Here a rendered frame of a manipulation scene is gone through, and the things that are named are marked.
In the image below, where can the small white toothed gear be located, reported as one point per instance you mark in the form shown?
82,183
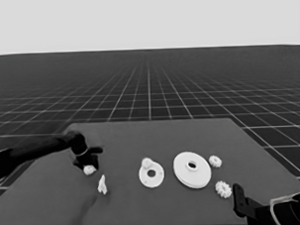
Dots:
211,162
144,164
219,190
87,171

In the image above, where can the large thick white disc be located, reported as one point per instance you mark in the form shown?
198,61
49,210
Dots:
192,179

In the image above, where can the small white T-shaped piece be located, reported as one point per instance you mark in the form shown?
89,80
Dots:
102,187

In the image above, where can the white round carrier with pins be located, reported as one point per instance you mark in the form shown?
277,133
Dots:
155,182

